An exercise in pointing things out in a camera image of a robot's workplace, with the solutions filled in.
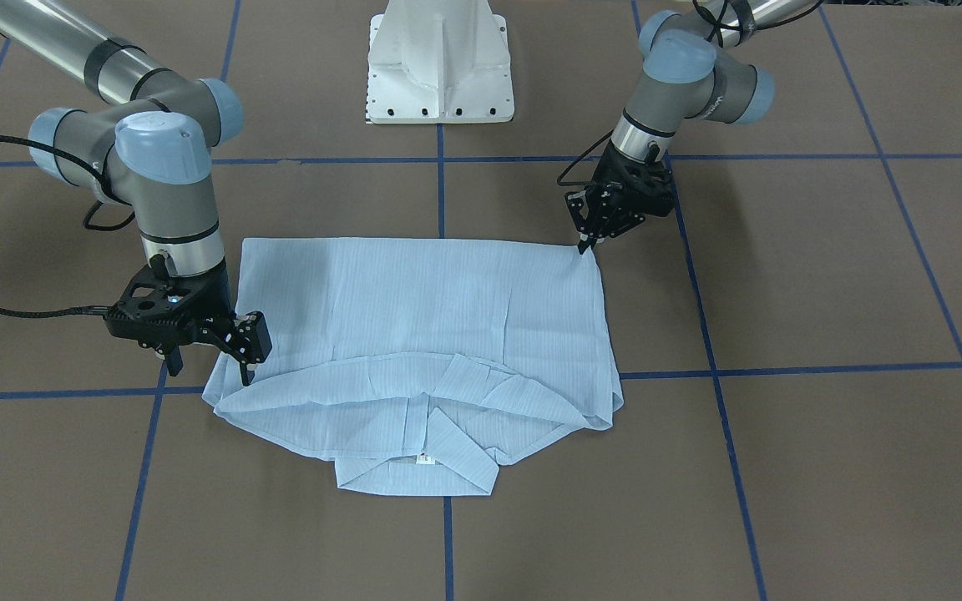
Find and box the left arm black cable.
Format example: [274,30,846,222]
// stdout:
[556,0,749,189]

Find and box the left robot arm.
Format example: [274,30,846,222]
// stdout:
[557,1,818,254]

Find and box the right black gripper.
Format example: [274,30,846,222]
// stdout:
[147,261,272,386]

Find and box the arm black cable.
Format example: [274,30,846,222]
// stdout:
[0,134,139,321]
[556,0,749,189]

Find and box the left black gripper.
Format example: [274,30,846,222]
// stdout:
[565,142,675,255]

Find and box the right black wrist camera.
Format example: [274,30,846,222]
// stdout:
[103,266,197,351]

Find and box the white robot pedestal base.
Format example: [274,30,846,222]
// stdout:
[364,1,516,124]

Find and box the brown paper table cover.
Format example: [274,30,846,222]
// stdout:
[0,1,962,600]

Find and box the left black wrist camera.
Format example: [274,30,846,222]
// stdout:
[612,161,675,217]

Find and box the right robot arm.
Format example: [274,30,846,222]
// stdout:
[0,1,271,386]

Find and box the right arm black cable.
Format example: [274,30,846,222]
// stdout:
[0,134,139,321]

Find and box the light blue button-up shirt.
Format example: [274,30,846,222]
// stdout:
[202,237,625,496]

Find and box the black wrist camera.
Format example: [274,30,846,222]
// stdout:
[612,161,675,217]
[103,266,197,351]

